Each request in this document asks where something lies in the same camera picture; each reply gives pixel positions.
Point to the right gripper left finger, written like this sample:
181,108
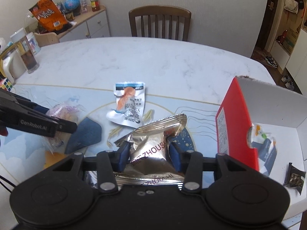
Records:
107,163

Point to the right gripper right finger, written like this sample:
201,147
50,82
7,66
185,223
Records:
189,163

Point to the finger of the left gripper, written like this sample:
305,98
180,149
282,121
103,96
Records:
65,126

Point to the pink white bread packet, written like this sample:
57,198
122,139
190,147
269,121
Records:
68,113

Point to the yellow duck toy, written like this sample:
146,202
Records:
52,158

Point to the gold foil snack bag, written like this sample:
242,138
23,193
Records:
149,154

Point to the black gold snack packet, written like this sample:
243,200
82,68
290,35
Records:
294,178

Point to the rubiks cube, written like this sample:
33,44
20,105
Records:
5,84

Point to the glass jar white lid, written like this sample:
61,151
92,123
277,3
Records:
23,48

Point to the orange snack bag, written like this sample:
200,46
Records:
49,16

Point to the red shoe box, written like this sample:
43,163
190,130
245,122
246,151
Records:
263,126

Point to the white sideboard cabinet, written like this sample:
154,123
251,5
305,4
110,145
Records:
89,25

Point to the blue globe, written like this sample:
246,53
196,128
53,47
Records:
71,4

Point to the white sneakers pair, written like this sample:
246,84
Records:
286,79

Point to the red sauce jar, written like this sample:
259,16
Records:
95,5

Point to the black sneakers pair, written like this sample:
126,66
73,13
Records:
271,62

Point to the wooden chair far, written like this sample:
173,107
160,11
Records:
160,21

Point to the white wall cupboards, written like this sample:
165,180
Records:
288,47

